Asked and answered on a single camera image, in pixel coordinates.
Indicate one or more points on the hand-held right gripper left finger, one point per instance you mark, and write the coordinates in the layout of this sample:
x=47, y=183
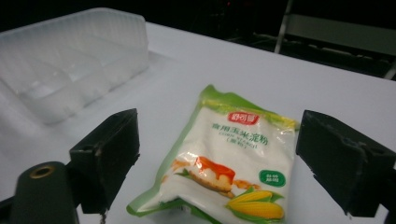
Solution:
x=106, y=155

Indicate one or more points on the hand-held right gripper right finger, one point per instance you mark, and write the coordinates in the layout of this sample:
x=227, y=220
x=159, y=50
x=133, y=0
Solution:
x=342, y=158

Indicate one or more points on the translucent plastic storage bin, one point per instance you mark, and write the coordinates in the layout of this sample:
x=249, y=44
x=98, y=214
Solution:
x=68, y=62

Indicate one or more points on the green and white starch bag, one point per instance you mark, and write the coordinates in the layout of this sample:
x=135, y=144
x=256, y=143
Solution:
x=227, y=161

